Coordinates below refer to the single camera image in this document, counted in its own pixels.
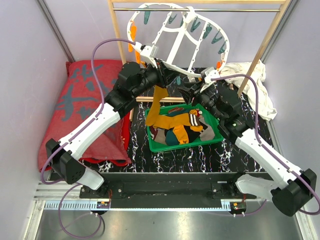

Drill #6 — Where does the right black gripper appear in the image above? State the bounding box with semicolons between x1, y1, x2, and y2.
177;80;225;123

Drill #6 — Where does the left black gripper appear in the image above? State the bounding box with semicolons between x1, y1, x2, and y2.
132;58;180;98

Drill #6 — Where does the teal clip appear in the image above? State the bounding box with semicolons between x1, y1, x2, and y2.
174;76;182;86

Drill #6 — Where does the mustard striped sock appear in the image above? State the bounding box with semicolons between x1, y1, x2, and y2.
152;113;203;145
145;86;169;126

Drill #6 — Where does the white oval clip hanger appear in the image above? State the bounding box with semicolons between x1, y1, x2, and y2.
126;2;230;79

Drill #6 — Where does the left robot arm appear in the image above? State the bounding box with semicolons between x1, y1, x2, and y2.
44;59;179;198

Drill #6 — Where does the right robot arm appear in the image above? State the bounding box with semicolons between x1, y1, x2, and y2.
178;82;320;217

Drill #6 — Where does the brown orange striped sock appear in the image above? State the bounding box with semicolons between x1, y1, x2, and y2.
168;107;185;115

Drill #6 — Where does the grey black sock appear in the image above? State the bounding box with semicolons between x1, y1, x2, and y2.
184;118;215;143

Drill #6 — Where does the dark teal sock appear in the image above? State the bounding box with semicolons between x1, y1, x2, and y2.
165;129;180;146

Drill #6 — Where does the green plastic basket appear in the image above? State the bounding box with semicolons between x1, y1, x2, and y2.
146;104;224;153

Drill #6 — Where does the black marbled mat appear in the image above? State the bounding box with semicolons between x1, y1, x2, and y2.
82;67;278;174

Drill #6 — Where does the white crumpled cloth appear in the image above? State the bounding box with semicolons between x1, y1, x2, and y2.
220;60;277;122

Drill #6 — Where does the metal hanging rod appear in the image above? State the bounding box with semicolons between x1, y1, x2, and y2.
113;8;280;13

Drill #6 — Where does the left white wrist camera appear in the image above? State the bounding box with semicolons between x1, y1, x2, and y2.
133;42;159;68

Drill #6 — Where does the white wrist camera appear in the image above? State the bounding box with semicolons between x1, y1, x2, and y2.
200;66;221;93
133;42;159;68

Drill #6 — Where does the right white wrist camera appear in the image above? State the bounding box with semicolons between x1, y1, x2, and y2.
200;66;221;93

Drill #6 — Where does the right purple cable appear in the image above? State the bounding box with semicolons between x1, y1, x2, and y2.
211;73;320;217

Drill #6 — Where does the purple cable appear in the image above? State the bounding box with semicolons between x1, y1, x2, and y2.
211;73;320;217
40;38;141;238

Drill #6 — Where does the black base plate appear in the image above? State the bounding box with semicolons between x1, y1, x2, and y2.
79;172;257;211

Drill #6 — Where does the wooden clothes rack frame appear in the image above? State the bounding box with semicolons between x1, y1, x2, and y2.
108;0;290;106

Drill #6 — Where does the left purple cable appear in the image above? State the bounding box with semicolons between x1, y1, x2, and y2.
40;38;141;238

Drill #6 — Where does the aluminium rail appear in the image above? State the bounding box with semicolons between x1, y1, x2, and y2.
36;181;261;213

